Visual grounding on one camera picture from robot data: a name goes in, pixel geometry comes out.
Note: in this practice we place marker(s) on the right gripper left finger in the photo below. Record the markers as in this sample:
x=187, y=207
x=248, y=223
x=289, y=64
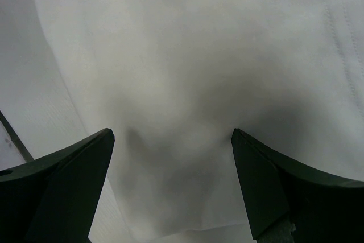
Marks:
x=54, y=198

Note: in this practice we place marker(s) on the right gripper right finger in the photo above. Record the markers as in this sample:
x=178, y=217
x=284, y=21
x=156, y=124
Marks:
x=288, y=201

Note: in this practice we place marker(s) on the white red-print t-shirt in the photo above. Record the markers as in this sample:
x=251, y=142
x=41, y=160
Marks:
x=174, y=78

